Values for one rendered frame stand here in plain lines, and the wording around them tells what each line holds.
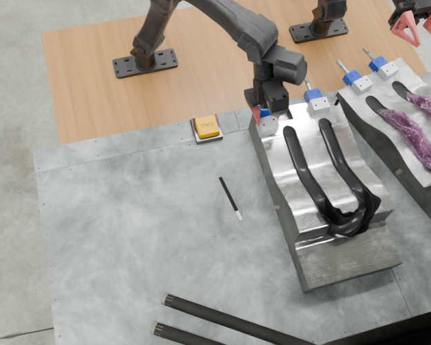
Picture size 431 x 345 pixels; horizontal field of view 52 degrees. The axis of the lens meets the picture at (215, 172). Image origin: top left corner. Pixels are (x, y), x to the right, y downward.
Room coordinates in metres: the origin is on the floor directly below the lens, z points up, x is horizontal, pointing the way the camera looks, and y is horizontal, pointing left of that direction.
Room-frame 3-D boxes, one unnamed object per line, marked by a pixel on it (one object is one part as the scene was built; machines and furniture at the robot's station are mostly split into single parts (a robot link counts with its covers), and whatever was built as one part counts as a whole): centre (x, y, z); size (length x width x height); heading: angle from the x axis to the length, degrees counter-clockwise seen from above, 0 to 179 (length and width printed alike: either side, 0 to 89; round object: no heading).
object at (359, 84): (0.89, -0.36, 0.86); 0.13 x 0.05 x 0.05; 41
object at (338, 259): (0.50, -0.30, 0.87); 0.50 x 0.26 x 0.14; 24
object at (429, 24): (0.79, -0.43, 1.19); 0.09 x 0.07 x 0.07; 25
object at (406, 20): (0.78, -0.40, 1.19); 0.09 x 0.07 x 0.07; 25
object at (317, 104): (0.77, -0.24, 0.89); 0.13 x 0.05 x 0.05; 24
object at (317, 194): (0.52, -0.30, 0.92); 0.35 x 0.16 x 0.09; 24
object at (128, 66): (0.84, 0.28, 0.84); 0.20 x 0.07 x 0.08; 115
